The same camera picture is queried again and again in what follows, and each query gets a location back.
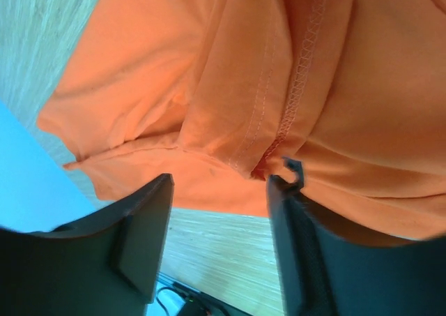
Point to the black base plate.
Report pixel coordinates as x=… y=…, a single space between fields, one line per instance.
x=175 y=298

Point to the orange t shirt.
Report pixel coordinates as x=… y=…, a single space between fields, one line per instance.
x=218 y=93

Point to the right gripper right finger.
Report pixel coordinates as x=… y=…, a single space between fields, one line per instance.
x=329 y=265

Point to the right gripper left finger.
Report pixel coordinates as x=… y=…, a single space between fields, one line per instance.
x=105 y=263

